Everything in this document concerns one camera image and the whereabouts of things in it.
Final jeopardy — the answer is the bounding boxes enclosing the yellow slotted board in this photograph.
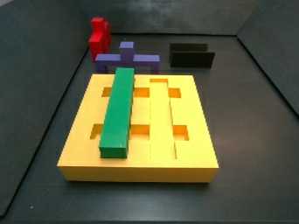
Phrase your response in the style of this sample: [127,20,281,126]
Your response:
[58,74,219,183]

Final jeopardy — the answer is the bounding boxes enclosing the black notched block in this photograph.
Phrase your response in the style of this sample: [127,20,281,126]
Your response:
[170,43,215,68]

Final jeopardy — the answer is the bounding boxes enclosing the purple cross-shaped block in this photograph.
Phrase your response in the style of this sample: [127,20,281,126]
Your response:
[95,41,160,74]

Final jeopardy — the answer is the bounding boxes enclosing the green long block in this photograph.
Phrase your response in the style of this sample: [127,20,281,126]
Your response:
[99,68,135,158]

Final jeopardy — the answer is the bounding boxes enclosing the red stepped block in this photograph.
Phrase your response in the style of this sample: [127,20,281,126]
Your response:
[88,17,111,60]

